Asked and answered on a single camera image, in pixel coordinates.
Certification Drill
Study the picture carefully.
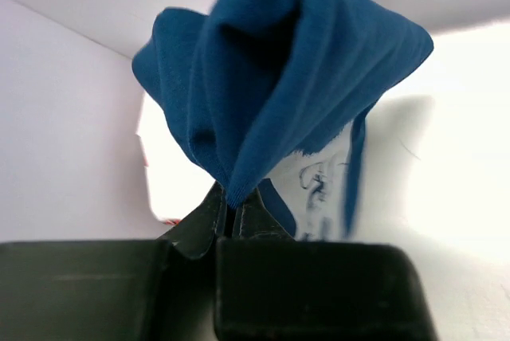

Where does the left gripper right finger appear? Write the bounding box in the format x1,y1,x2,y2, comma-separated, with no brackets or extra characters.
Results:
214,192,437,340

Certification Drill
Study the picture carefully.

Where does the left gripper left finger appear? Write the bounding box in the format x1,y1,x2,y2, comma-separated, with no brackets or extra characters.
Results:
1,185,226,340

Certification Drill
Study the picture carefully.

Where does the white and red t shirt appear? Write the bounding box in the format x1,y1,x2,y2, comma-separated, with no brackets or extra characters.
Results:
143,151,185,226

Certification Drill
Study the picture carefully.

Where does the blue t shirt with print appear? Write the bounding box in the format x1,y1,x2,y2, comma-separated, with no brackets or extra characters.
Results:
132,0,434,241

